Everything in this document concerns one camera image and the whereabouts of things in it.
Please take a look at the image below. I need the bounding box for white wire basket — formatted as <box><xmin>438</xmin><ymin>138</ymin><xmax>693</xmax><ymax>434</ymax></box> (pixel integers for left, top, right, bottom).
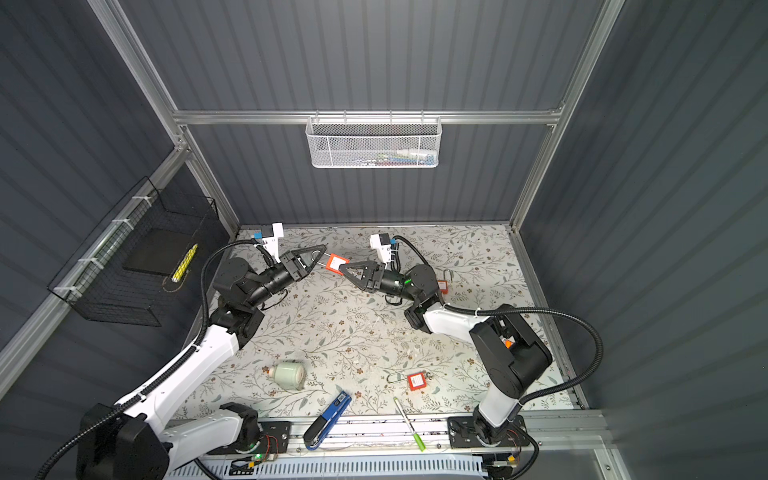
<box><xmin>305</xmin><ymin>119</ymin><xmax>443</xmax><ymax>169</ymax></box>

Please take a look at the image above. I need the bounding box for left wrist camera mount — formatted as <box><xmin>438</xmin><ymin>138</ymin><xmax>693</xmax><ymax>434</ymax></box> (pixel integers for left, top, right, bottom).
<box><xmin>253</xmin><ymin>222</ymin><xmax>284</xmax><ymax>263</ymax></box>

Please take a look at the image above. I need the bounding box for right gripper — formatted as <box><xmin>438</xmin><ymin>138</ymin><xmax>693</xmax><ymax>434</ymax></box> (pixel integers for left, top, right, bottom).
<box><xmin>342</xmin><ymin>266</ymin><xmax>419</xmax><ymax>306</ymax></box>

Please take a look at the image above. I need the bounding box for green handled screwdriver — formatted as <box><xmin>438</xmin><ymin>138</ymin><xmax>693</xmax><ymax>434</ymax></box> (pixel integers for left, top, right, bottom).
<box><xmin>393</xmin><ymin>397</ymin><xmax>426</xmax><ymax>452</ymax></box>

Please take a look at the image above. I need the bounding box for pale green jar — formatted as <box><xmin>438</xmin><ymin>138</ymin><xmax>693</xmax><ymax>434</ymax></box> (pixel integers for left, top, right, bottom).
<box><xmin>268</xmin><ymin>361</ymin><xmax>307</xmax><ymax>390</ymax></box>

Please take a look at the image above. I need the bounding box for blue black utility knife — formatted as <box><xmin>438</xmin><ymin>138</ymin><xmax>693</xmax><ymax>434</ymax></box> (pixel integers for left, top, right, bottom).
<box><xmin>303</xmin><ymin>391</ymin><xmax>351</xmax><ymax>451</ymax></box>

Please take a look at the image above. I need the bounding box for black box in basket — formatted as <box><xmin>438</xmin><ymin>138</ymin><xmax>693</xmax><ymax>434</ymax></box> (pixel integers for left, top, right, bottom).
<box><xmin>122</xmin><ymin>228</ymin><xmax>193</xmax><ymax>276</ymax></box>

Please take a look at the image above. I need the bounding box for black wire basket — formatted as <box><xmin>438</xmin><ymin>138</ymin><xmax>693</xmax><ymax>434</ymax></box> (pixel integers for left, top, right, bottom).
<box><xmin>48</xmin><ymin>181</ymin><xmax>226</xmax><ymax>327</ymax></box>

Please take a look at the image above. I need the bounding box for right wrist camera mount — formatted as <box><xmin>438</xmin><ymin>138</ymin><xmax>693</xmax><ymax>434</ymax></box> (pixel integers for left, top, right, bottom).
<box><xmin>369</xmin><ymin>233</ymin><xmax>394</xmax><ymax>269</ymax></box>

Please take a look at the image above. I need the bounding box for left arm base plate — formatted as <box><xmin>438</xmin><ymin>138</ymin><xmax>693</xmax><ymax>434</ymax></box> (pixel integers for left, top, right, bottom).
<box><xmin>208</xmin><ymin>421</ymin><xmax>292</xmax><ymax>456</ymax></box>

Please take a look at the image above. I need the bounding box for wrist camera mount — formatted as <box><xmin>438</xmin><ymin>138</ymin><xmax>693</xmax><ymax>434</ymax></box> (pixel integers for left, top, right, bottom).
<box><xmin>369</xmin><ymin>233</ymin><xmax>394</xmax><ymax>269</ymax></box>
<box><xmin>253</xmin><ymin>222</ymin><xmax>284</xmax><ymax>263</ymax></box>

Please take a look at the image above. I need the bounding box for yellow green tool in basket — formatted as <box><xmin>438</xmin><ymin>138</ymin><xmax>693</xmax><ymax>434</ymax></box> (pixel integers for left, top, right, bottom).
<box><xmin>171</xmin><ymin>243</ymin><xmax>198</xmax><ymax>283</ymax></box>

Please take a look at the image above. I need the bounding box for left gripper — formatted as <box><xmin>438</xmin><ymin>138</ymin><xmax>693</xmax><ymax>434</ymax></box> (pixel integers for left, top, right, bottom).
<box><xmin>246</xmin><ymin>245</ymin><xmax>324</xmax><ymax>314</ymax></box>

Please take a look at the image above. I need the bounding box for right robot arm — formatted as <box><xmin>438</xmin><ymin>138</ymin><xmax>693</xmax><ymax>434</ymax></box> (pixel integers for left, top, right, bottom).
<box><xmin>338</xmin><ymin>235</ymin><xmax>604</xmax><ymax>445</ymax></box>

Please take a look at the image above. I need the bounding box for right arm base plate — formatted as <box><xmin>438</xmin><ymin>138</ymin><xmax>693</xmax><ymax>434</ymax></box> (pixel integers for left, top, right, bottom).
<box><xmin>447</xmin><ymin>415</ymin><xmax>531</xmax><ymax>449</ymax></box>

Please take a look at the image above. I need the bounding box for red padlock with keys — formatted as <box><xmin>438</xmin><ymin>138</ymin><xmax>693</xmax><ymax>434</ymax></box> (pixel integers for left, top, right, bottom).
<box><xmin>386</xmin><ymin>371</ymin><xmax>432</xmax><ymax>391</ymax></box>

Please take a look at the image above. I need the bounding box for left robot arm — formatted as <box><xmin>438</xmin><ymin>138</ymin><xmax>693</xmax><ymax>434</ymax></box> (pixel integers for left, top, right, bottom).
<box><xmin>35</xmin><ymin>244</ymin><xmax>327</xmax><ymax>479</ymax></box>

